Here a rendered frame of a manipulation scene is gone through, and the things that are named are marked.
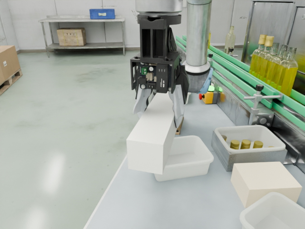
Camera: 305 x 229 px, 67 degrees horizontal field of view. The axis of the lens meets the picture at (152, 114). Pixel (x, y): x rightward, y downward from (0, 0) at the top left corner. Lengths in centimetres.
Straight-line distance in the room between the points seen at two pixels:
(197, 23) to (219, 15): 642
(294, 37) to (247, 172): 77
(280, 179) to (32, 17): 693
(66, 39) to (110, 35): 122
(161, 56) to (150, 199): 52
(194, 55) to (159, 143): 62
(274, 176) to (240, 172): 10
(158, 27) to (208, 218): 57
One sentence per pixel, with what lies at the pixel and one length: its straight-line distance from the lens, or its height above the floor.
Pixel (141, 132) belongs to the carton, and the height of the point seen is 112.
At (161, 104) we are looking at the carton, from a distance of 50.
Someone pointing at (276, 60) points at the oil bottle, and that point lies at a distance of 118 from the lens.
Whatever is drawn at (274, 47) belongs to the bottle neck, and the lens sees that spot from 122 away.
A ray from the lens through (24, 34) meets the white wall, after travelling 738.
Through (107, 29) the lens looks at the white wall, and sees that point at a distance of 687.
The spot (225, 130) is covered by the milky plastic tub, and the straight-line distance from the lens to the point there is 101.
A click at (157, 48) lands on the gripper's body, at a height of 125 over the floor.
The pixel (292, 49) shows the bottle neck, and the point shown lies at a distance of 113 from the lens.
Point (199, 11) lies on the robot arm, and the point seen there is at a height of 128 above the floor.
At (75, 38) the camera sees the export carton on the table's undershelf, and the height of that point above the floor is 44.
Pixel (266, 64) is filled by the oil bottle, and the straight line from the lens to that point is 123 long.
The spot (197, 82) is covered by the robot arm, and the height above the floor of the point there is 101.
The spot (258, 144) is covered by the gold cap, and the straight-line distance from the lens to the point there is 99.
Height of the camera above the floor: 132
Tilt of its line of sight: 27 degrees down
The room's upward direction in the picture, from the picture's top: straight up
